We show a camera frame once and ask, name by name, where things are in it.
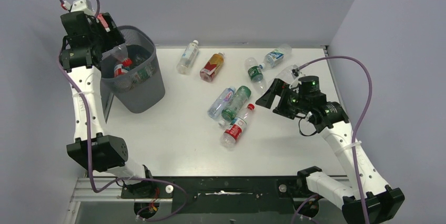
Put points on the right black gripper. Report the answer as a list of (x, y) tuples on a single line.
[(279, 88)]

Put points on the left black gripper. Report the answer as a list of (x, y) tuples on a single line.
[(113, 38)]

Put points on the plain clear bottle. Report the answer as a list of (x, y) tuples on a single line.
[(289, 74)]

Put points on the green label clear bottle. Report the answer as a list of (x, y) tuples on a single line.
[(255, 74)]

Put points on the green tinted bottle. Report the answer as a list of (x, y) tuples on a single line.
[(235, 105)]

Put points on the red label bottle front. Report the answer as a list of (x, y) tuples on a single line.
[(120, 69)]

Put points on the green cap clear bottle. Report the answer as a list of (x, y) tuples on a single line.
[(145, 73)]

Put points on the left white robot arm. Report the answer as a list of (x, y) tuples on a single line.
[(93, 147)]

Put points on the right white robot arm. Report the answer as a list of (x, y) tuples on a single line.
[(369, 198)]

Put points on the grey ribbed waste bin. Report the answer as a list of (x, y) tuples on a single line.
[(135, 96)]

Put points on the blue label clear bottle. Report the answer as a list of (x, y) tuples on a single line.
[(276, 56)]

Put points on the pink blue label bottle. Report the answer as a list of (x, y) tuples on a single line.
[(221, 102)]

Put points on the red yellow label bottle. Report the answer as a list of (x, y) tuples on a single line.
[(212, 67)]

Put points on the clear bottle white label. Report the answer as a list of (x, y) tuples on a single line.
[(188, 58)]

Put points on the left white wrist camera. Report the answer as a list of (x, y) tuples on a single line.
[(84, 6)]

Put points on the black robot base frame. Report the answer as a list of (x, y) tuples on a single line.
[(189, 195)]

